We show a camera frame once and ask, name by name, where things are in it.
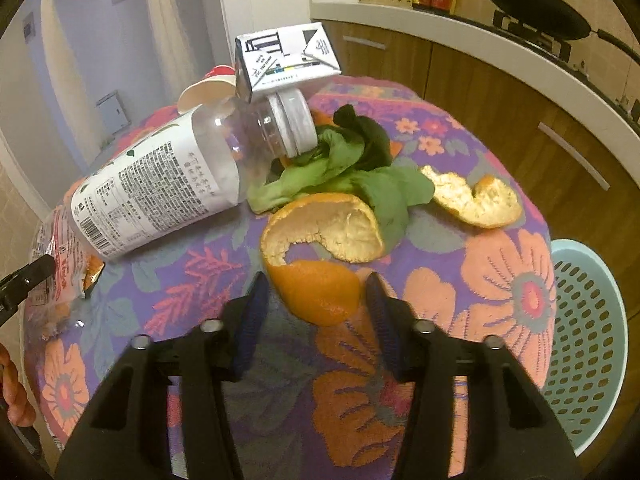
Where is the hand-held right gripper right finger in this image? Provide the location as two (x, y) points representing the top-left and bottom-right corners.
(364, 271), (586, 480)

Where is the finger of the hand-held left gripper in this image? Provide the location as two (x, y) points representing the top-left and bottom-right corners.
(0, 254), (57, 322)

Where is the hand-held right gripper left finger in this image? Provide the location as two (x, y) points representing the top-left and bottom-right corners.
(55, 272), (273, 480)

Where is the clear plastic wrapper red print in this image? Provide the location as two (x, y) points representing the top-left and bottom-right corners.
(27, 205), (106, 341)

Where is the large orange peel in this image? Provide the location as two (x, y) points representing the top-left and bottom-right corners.
(260, 191), (386, 327)

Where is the teal plastic basket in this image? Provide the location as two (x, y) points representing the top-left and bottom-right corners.
(540, 239), (628, 456)

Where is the person's left hand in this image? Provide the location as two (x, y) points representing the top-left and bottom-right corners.
(0, 344), (37, 427)

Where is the floral tablecloth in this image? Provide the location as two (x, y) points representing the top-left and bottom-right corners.
(22, 77), (558, 480)

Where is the curled orange peel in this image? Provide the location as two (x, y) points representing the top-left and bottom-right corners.
(420, 165), (523, 230)

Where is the green leafy vegetable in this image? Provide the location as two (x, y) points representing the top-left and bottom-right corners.
(247, 105), (436, 251)

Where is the clear plastic bottle white label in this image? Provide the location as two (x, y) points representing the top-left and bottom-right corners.
(67, 87), (321, 263)

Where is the red and white paper cup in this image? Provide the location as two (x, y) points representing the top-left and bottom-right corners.
(177, 65), (238, 113)

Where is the brown wooden cabinet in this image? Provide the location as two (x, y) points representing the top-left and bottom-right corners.
(320, 20), (640, 311)

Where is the white drink carton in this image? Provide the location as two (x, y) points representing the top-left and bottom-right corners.
(234, 22), (342, 107)

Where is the white kitchen countertop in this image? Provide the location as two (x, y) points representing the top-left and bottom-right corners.
(310, 2), (640, 146)

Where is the gas stove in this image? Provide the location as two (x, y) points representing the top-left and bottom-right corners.
(492, 10), (573, 58)

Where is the black wok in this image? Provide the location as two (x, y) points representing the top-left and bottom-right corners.
(475, 0), (640, 63)

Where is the white wall box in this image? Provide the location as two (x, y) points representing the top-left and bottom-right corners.
(95, 91), (126, 136)

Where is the long silver cabinet handle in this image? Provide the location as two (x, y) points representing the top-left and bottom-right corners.
(537, 122), (611, 191)

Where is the short silver cabinet handle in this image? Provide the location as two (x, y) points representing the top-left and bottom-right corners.
(342, 35), (387, 51)

